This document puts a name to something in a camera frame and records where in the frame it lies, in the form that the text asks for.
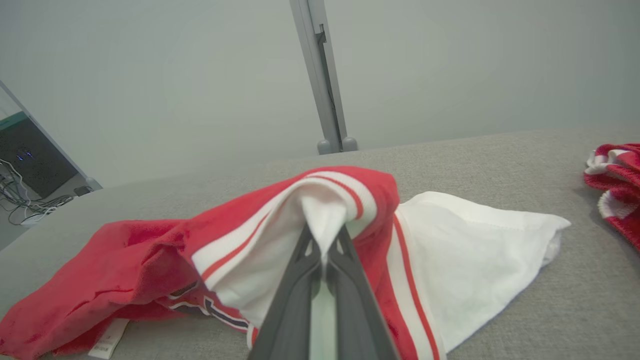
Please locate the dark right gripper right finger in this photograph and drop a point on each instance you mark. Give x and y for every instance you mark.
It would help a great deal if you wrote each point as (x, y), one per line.
(357, 310)

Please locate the red Bulls basketball jersey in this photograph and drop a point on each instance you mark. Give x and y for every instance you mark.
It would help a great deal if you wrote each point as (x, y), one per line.
(125, 270)

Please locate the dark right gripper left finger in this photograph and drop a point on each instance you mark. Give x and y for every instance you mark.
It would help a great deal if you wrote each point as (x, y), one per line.
(290, 310)

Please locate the dark computer cabinet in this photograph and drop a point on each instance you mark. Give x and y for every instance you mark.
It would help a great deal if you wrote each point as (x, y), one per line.
(30, 155)

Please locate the grey cylindrical partition foot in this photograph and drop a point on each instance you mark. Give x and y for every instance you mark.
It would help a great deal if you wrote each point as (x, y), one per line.
(350, 144)
(324, 147)

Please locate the small black power adapter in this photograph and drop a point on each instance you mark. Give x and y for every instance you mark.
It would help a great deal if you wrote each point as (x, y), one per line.
(83, 190)

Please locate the red shorts with white trim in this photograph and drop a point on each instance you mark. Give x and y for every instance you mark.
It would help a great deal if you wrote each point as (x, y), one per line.
(620, 185)

